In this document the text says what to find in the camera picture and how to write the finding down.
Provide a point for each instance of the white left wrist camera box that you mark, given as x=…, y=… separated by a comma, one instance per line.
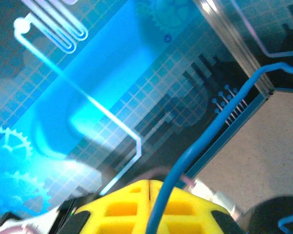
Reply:
x=210, y=197

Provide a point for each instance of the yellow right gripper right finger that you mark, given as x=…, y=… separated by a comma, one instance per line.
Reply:
x=185, y=212

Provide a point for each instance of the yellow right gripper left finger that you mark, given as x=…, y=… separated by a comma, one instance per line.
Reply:
x=122, y=209

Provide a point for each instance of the aluminium frame post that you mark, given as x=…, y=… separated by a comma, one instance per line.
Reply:
x=234, y=41

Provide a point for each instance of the round black plate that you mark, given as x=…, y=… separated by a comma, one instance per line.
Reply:
x=266, y=214

